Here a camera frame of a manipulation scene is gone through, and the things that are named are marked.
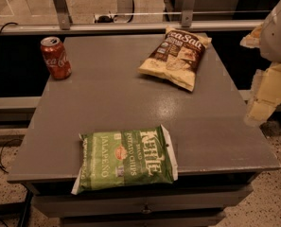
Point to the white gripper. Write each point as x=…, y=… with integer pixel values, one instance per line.
x=278, y=37

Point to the red coca cola can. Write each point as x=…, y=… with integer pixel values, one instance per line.
x=55, y=58

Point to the brown sea salt chip bag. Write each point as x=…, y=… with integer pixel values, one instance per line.
x=177, y=58

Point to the grey cabinet with drawers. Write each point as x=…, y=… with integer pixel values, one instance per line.
x=218, y=155

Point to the green jalapeno chip bag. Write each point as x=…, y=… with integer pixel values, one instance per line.
x=126, y=158

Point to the white power strip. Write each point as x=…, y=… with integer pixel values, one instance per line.
x=104, y=18

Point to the metal railing frame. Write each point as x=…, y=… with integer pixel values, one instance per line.
x=22, y=17

